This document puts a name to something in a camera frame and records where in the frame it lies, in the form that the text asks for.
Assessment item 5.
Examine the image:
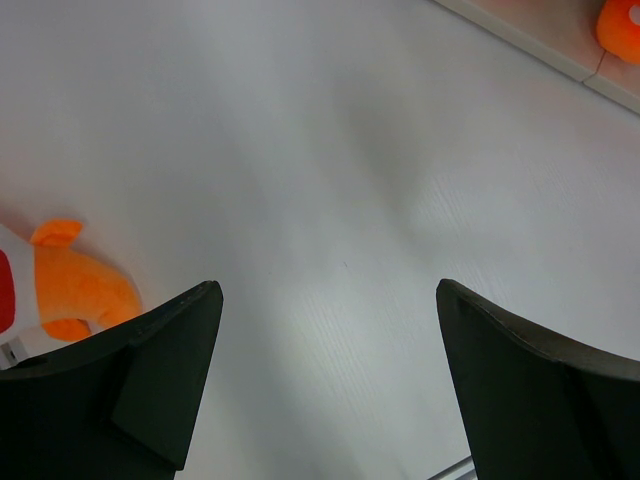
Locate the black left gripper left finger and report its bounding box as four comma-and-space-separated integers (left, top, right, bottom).
1, 281, 223, 479

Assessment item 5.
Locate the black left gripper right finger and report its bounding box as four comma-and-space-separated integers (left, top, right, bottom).
436, 279, 639, 479

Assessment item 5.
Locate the orange shark plush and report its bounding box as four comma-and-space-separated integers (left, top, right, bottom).
1, 219, 142, 343

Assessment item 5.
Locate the beige three-tier shelf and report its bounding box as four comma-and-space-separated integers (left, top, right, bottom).
439, 1, 639, 113

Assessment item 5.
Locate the orange plush on shelf middle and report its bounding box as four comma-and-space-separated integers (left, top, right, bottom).
596, 0, 639, 65

